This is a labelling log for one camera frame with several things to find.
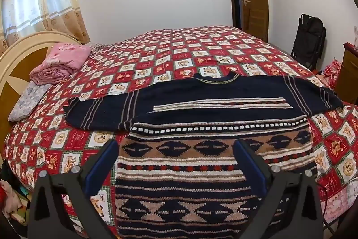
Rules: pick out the cream and wood headboard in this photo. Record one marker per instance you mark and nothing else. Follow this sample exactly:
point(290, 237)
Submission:
point(16, 59)

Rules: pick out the pale floral pillow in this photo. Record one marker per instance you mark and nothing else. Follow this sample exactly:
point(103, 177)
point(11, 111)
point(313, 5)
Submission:
point(29, 100)

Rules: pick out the red checkered printed bedspread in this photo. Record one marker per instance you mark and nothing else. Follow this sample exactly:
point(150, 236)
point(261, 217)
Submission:
point(195, 54)

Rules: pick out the red plaid cloth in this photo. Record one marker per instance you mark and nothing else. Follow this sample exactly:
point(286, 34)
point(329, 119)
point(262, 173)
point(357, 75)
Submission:
point(332, 71)

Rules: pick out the navy patterned knit sweater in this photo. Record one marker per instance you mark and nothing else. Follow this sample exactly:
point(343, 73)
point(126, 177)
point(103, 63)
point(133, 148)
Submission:
point(195, 171)

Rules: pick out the wooden cabinet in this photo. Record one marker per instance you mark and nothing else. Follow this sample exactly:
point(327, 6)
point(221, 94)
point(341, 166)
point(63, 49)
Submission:
point(348, 76)

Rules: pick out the pink folded quilt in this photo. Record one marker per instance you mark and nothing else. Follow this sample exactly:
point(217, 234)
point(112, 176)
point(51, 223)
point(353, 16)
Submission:
point(63, 59)

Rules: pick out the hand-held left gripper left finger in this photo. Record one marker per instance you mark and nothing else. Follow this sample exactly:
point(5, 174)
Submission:
point(103, 162)

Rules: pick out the pile of clothes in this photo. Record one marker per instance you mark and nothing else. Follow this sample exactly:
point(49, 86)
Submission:
point(12, 197)

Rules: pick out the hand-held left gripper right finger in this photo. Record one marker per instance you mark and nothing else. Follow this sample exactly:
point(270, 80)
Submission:
point(249, 163)

